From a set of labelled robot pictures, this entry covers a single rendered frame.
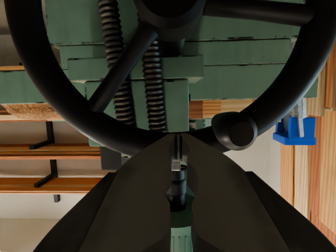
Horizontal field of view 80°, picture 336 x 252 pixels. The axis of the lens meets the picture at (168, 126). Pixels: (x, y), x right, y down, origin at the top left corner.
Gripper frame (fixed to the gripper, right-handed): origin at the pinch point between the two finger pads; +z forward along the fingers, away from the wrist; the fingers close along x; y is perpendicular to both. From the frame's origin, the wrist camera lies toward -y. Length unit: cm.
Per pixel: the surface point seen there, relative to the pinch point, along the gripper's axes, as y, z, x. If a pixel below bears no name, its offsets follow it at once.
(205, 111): 14.7, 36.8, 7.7
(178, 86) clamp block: 1.4, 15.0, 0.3
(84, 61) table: -1.9, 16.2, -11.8
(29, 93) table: 4.7, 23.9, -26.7
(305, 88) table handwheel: -1.0, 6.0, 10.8
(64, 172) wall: 190, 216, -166
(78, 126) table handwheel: 1.8, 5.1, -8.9
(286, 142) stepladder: 53, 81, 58
